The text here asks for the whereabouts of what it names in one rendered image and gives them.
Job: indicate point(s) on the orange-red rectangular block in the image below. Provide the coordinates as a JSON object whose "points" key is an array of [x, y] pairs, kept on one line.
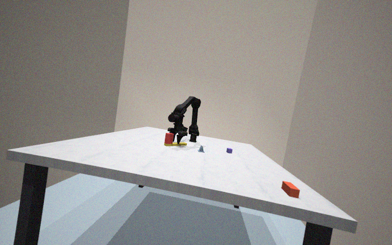
{"points": [[290, 189]]}

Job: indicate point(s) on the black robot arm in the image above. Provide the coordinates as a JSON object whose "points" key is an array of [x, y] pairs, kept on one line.
{"points": [[177, 115]]}

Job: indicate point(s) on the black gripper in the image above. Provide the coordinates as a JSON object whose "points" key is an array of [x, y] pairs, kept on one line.
{"points": [[177, 129]]}

